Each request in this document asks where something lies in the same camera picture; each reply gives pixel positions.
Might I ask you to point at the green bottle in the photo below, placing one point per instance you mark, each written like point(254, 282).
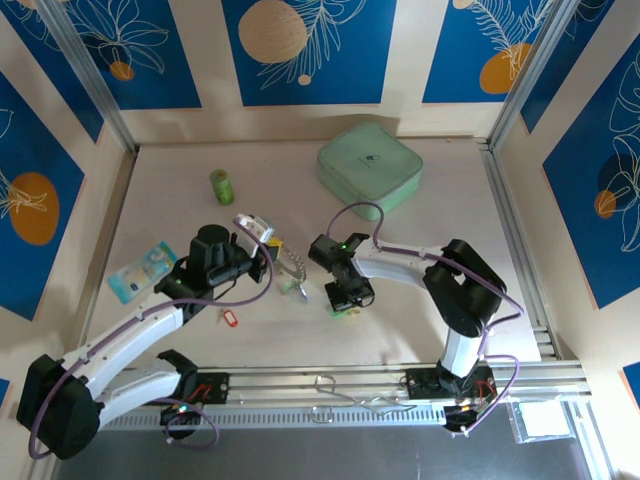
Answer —
point(222, 187)

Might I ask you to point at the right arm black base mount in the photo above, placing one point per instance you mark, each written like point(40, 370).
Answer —
point(420, 385)

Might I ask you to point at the red key tag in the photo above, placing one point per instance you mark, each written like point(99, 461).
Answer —
point(231, 320)

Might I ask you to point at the blue tissue packet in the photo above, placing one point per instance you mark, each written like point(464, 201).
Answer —
point(135, 280)

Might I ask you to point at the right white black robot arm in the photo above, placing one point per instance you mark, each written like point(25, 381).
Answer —
point(390, 267)

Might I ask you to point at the aluminium upright post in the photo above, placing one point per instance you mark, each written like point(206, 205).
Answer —
point(532, 75)
point(92, 75)

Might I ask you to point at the green key tag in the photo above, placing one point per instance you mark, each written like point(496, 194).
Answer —
point(337, 314)
point(287, 288)

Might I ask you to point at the mint green zip case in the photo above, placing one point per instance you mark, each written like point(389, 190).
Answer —
point(370, 160)

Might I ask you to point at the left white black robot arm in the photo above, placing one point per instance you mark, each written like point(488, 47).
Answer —
point(125, 335)

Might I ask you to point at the aluminium side rail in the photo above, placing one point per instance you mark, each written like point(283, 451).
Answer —
point(102, 260)
point(505, 200)

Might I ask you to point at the clear plastic bag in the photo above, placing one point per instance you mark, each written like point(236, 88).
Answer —
point(542, 422)

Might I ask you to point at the aluminium extrusion rail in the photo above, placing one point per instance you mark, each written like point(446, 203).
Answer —
point(280, 382)

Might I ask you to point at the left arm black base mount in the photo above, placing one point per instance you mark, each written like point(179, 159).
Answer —
point(215, 387)

